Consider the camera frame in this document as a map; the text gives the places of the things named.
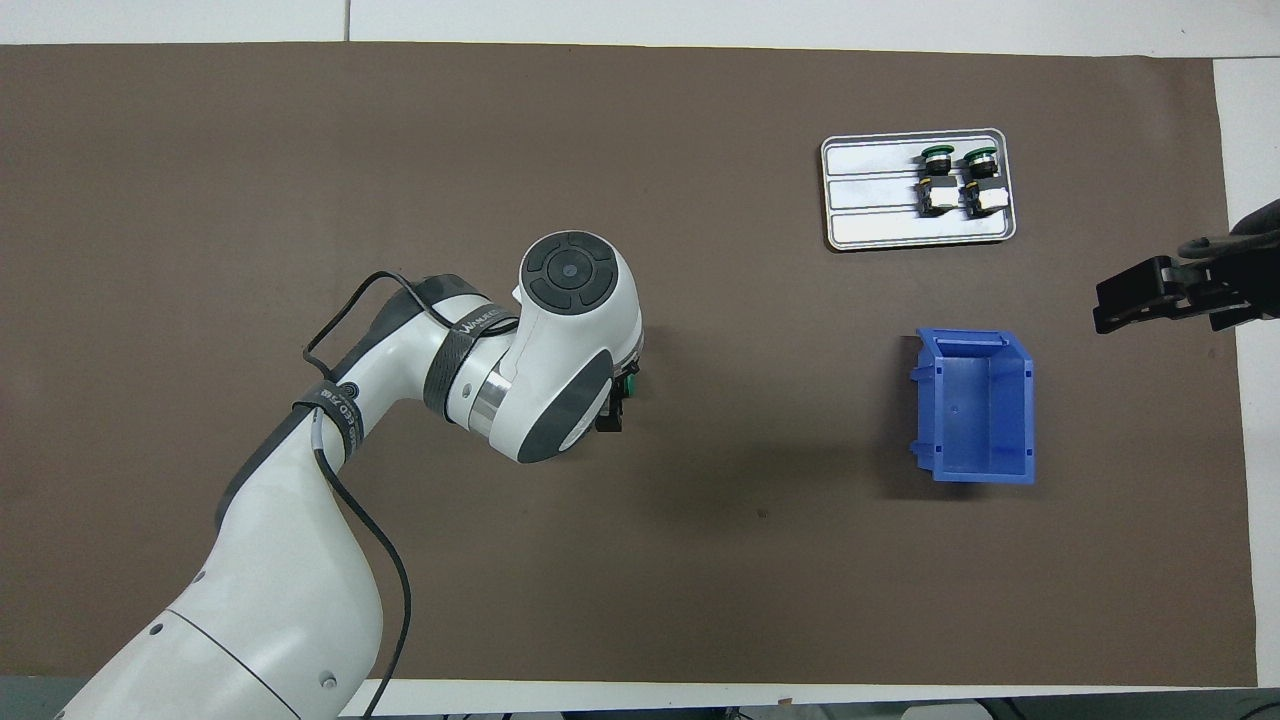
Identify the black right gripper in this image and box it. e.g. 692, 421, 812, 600
1093, 198, 1280, 336

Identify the brown paper table mat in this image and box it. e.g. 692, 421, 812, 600
0, 40, 1259, 689

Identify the blue plastic storage bin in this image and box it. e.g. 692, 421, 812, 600
908, 327, 1037, 486

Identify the silver metal tray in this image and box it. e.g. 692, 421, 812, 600
820, 127, 1018, 253

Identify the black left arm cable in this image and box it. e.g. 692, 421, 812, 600
302, 268, 521, 720

